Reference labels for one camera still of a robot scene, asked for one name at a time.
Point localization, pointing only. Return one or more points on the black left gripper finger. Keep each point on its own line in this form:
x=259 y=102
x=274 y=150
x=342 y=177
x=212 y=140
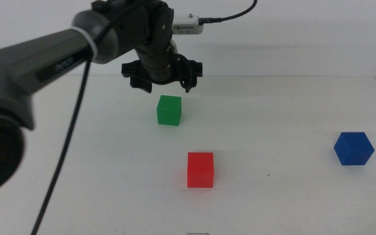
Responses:
x=142 y=85
x=189 y=84

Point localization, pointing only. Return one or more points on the green cube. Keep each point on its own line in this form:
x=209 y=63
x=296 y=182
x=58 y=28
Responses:
x=169 y=111

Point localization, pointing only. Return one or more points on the blue cube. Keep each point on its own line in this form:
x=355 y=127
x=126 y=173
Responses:
x=354 y=149

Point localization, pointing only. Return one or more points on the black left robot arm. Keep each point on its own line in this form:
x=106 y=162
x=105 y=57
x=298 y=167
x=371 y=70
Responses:
x=28 y=65

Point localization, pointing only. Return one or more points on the white zip tie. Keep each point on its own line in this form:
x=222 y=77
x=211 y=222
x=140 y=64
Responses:
x=88 y=37

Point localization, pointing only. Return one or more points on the red cube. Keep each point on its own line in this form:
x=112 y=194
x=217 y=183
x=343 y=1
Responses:
x=200 y=170

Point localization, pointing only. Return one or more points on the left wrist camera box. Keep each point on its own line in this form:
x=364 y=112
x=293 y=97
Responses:
x=188 y=25

